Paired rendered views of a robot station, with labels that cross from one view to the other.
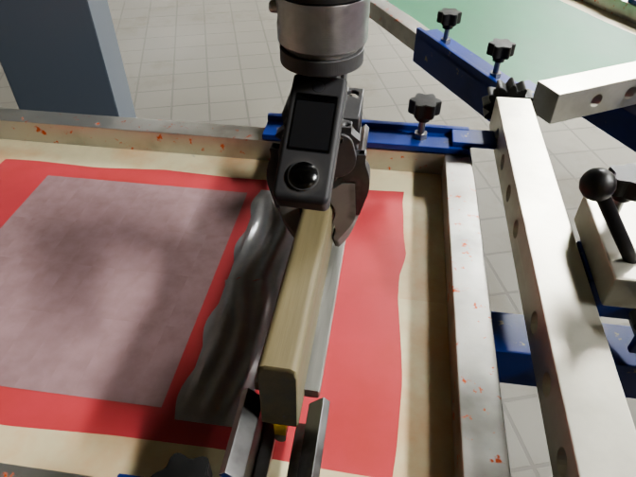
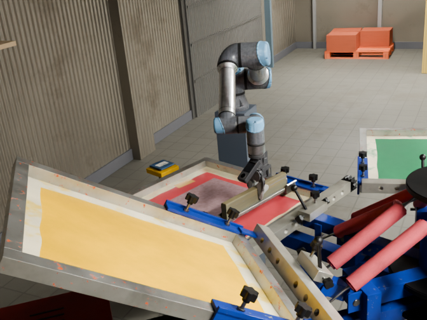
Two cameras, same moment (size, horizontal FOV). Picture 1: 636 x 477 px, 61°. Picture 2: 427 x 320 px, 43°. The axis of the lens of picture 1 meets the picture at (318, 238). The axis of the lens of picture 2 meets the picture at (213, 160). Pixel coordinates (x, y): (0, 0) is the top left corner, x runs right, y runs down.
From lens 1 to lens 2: 193 cm
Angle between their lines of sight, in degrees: 37
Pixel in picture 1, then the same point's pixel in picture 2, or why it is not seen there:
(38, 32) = (229, 138)
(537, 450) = not seen: outside the picture
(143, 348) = (213, 212)
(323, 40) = (251, 152)
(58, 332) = (198, 206)
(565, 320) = (287, 218)
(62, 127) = (223, 166)
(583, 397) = (275, 225)
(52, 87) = (229, 155)
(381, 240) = (282, 208)
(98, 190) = (223, 183)
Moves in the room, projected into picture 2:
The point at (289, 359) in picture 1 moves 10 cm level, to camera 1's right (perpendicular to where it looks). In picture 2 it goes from (226, 203) to (246, 208)
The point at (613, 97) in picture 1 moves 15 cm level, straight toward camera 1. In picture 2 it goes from (389, 188) to (361, 197)
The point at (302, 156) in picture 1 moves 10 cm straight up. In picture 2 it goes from (244, 172) to (243, 150)
